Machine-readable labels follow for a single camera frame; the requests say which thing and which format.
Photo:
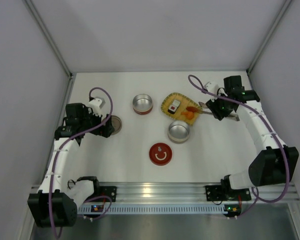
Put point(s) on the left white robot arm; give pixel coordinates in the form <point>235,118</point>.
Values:
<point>54,204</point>

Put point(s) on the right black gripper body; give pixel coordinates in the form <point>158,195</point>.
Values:
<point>217,110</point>

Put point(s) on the brown round lid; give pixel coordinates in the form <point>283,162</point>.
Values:
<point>116,124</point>

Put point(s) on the red-banded metal bowl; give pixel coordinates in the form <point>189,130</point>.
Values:
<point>142,104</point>

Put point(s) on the slotted cable duct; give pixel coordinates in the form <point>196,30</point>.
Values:
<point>94,209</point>

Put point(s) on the white sushi piece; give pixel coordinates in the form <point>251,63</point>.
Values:
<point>176,103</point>

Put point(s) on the red-brown food piece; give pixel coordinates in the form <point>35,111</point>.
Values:
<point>192,109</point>

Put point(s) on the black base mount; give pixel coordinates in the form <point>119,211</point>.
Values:
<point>214,193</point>
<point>110,191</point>

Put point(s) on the orange fried shrimp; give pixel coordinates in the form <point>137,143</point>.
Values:
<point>188,114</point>

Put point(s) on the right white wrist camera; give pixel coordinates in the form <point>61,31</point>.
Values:
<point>211,87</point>

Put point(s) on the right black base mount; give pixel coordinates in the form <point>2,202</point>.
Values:
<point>214,193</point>

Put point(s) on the woven bamboo tray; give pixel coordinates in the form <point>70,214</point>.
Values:
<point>184,102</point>

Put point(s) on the red round lid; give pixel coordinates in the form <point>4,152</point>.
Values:
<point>160,154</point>

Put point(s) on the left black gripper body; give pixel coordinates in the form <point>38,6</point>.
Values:
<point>105,127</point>

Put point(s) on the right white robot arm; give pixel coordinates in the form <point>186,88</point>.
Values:
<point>275,162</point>

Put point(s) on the aluminium mounting rail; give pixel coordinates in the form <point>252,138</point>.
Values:
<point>185,192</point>

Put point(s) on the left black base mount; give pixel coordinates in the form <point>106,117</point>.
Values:
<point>110,191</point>

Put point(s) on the beige-banded metal bowl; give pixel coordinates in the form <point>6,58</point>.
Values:
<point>178,131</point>

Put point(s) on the metal tongs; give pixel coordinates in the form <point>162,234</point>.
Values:
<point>205,110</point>

